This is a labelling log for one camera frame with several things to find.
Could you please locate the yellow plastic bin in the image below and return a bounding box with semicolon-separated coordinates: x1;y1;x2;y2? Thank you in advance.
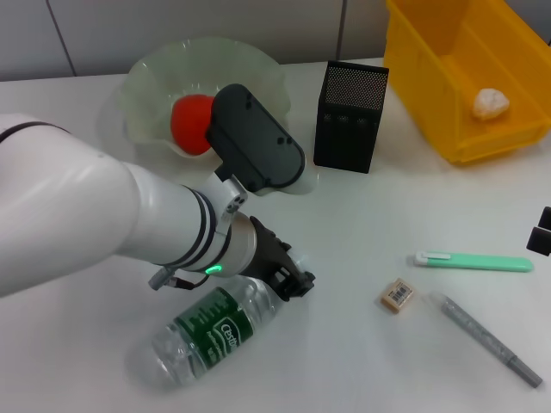
382;0;551;167

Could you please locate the orange fruit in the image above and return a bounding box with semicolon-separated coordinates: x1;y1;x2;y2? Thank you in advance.
170;95;217;157

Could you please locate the white paper ball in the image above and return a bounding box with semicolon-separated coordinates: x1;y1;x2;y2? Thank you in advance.
472;88;511;121

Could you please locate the clear water bottle green label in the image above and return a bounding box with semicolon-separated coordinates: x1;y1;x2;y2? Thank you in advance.
150;252;312;387

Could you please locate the pale green glass fruit plate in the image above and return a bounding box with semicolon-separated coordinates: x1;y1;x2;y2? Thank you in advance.
117;37;320;198

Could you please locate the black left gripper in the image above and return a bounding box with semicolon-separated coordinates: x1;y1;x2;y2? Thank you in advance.
239;216;318;303

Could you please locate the mint green utility knife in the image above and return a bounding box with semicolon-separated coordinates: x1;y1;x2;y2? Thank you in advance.
407;251;535;274

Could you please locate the grey pen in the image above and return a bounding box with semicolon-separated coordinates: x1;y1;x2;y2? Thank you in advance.
428;290;545;390

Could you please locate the beige eraser with barcode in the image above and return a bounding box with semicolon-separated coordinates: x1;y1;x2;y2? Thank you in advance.
381;278;418;314

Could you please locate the black mesh pen holder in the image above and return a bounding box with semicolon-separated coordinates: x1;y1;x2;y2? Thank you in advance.
313;59;391;175

